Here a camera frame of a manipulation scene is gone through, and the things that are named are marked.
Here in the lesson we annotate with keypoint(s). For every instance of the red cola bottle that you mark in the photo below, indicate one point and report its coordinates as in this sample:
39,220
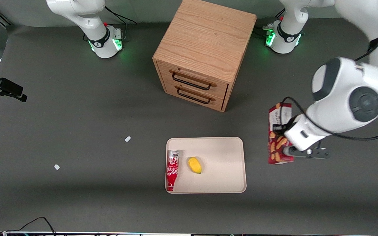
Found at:
172,170

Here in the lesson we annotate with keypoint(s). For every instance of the red cookie box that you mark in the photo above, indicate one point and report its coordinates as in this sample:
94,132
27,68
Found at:
276,154

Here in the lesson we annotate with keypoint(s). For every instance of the wooden drawer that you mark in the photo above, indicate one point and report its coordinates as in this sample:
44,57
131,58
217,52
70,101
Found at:
217,102
220,88

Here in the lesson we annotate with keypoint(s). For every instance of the cream plastic tray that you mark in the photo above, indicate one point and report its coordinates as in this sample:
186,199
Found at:
221,164

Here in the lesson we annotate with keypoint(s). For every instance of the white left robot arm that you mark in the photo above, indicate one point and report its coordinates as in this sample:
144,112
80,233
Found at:
346,95

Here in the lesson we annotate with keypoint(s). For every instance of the yellow lemon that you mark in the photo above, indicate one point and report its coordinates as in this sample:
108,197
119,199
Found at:
195,165

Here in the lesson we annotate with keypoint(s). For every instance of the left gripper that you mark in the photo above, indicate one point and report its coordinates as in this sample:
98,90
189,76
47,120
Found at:
279,127

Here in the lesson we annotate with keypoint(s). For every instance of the wooden drawer cabinet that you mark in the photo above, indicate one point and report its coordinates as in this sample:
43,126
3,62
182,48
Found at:
205,32

